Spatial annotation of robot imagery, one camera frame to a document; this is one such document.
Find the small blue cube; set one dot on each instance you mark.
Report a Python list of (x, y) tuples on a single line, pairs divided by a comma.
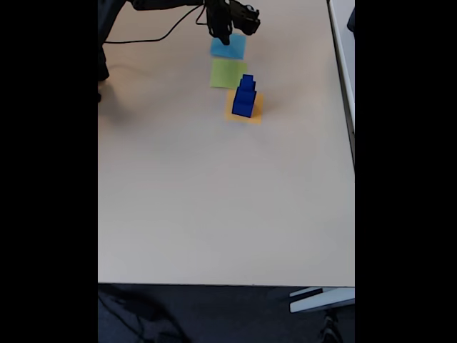
[(247, 79)]

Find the medium blue cube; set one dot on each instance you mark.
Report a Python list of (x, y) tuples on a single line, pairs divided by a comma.
[(246, 92)]

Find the blue paper square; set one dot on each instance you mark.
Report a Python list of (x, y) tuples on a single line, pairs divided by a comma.
[(235, 48)]

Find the green paper square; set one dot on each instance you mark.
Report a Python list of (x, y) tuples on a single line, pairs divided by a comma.
[(223, 74)]

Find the orange paper square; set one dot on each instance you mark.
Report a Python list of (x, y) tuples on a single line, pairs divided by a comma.
[(259, 107)]

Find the large blue cube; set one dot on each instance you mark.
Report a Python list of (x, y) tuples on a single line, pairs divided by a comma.
[(242, 109)]

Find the white neighbouring table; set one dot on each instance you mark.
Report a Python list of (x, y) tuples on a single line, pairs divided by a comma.
[(344, 53)]

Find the dark blue object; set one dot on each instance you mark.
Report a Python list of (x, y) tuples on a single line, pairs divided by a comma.
[(352, 19)]

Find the white table foot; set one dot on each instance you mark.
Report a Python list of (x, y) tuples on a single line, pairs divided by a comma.
[(321, 300)]

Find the black camera box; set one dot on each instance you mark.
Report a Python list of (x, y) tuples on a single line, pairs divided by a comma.
[(246, 18)]

